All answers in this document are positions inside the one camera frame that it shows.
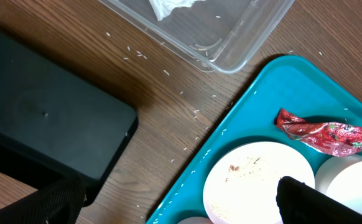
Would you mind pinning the teal plastic tray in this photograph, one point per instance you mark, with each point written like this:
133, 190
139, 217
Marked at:
289, 82

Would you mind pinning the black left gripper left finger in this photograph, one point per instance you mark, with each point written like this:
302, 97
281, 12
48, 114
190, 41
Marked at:
58, 203

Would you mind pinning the clear plastic bin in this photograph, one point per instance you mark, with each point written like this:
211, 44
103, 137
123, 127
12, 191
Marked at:
211, 35

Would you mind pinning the black tray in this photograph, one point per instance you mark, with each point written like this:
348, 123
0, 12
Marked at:
53, 124

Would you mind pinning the white napkin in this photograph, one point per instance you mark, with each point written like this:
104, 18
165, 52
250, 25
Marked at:
164, 8

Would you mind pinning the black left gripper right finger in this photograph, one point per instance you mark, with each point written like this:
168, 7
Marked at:
300, 204

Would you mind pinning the white cup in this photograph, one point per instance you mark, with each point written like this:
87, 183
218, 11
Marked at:
346, 187

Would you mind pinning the red snack wrapper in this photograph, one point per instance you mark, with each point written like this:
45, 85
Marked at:
332, 138

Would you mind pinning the white bowl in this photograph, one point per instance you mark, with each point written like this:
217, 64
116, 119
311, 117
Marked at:
331, 168

